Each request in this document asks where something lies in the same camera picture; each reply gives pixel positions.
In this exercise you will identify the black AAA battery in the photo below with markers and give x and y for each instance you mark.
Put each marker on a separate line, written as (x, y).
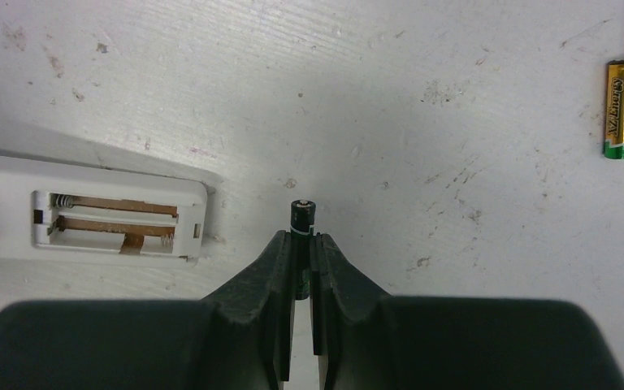
(302, 229)

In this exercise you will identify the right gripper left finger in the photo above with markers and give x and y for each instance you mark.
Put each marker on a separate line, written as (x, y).
(237, 337)

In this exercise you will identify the gold AAA battery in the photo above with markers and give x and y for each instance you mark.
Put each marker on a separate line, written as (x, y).
(614, 111)

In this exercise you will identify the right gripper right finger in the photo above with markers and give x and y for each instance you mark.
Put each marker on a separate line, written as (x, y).
(367, 338)

